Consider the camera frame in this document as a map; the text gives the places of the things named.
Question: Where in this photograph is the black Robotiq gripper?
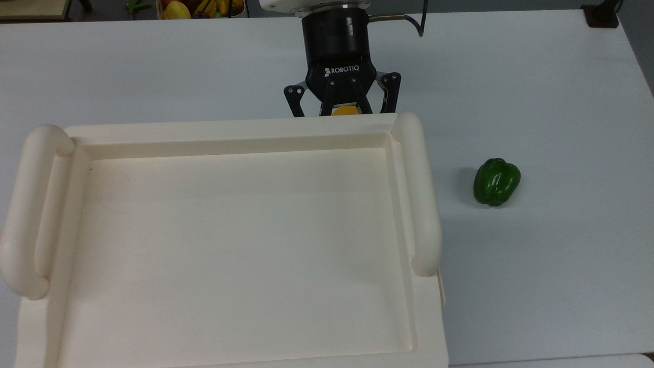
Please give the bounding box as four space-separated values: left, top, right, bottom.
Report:
284 10 402 118

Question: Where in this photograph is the cream plastic cabinet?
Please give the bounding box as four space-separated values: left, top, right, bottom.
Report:
0 112 450 368

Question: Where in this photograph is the fruit basket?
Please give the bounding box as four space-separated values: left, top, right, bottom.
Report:
156 0 249 20

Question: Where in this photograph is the green bell pepper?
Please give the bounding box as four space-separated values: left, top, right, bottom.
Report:
473 157 522 208

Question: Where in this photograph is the yellow red mango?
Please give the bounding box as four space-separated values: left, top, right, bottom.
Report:
163 1 192 20

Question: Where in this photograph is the black table clamp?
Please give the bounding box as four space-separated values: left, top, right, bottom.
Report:
581 0 622 29

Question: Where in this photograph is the wooden board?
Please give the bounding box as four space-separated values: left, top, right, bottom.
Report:
0 0 73 21

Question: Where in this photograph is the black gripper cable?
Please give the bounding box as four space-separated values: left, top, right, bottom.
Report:
368 0 430 38

